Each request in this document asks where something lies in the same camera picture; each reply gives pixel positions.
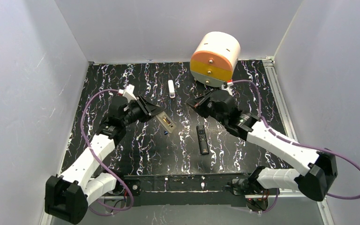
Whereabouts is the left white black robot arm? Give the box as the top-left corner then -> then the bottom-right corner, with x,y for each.
45,96 -> 164,225

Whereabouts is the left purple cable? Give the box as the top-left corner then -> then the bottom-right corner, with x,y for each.
80,89 -> 135,217

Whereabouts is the small white remote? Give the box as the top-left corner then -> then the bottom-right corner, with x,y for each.
168,80 -> 175,99

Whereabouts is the white air conditioner remote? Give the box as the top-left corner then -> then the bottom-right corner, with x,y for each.
155,112 -> 176,134

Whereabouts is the black tv remote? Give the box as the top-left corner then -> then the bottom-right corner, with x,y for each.
196,126 -> 210,155

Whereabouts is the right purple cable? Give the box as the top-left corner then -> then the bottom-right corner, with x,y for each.
229,80 -> 360,215

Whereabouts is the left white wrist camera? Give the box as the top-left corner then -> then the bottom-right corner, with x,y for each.
118,84 -> 137,103

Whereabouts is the round three-drawer storage box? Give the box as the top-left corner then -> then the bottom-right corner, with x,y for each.
189,31 -> 241,88

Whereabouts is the purple cable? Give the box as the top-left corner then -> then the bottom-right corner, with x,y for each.
229,80 -> 360,215
80,89 -> 135,217

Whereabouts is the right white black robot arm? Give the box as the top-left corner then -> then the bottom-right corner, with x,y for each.
186,90 -> 338,202

